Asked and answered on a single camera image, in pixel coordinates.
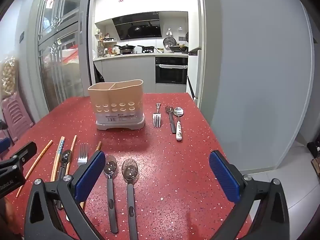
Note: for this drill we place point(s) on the condiment rack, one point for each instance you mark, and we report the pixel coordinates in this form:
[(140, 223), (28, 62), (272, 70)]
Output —
[(106, 45)]

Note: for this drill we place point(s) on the plain wooden chopstick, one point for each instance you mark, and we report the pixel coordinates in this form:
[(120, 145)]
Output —
[(99, 145), (37, 162), (73, 145), (63, 142)]

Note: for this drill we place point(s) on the small ornate silver fork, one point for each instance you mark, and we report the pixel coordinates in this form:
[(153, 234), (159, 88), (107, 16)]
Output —
[(157, 121)]

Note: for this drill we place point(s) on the pink plastic stool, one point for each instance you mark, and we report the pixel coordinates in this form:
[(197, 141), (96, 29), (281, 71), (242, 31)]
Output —
[(17, 115)]

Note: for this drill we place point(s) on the black floor object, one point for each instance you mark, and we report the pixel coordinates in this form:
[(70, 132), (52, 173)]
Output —
[(313, 147)]

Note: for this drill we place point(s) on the black wok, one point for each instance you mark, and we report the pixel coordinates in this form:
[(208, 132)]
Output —
[(126, 47)]

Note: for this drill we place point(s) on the clear bag of nuts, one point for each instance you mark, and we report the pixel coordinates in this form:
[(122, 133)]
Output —
[(8, 77)]

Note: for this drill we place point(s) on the blue patterned chopstick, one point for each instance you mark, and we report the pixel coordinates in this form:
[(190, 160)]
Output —
[(60, 150)]

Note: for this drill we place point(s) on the black bag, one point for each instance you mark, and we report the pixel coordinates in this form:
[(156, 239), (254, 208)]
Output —
[(98, 73)]

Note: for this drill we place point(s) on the black frying pan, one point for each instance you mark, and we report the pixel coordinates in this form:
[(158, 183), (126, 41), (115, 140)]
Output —
[(147, 48)]

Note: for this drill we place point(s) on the glass door cabinet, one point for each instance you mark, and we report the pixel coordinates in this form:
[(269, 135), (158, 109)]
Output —
[(62, 55)]

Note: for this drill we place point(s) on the dark wok with food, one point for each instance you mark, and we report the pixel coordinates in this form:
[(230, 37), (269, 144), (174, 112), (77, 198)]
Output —
[(178, 48)]

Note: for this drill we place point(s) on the black range hood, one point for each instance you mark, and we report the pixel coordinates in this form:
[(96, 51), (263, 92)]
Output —
[(140, 27)]

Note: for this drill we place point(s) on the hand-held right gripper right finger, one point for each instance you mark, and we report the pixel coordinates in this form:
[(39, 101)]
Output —
[(223, 175)]

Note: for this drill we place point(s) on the beige cutlery holder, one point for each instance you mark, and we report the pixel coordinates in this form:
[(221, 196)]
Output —
[(115, 97)]

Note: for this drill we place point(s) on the large silver fork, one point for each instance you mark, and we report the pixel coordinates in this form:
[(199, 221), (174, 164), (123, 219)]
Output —
[(82, 160)]

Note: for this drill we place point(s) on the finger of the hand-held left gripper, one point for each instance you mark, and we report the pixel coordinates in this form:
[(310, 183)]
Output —
[(3, 145), (26, 152)]

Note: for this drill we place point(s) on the black built-in oven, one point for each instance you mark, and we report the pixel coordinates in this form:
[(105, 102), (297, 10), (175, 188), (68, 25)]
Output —
[(171, 72)]

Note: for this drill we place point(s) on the black spoon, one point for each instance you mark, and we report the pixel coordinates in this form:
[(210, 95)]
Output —
[(66, 157)]

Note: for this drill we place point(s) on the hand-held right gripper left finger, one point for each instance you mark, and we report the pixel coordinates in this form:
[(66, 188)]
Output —
[(91, 175)]

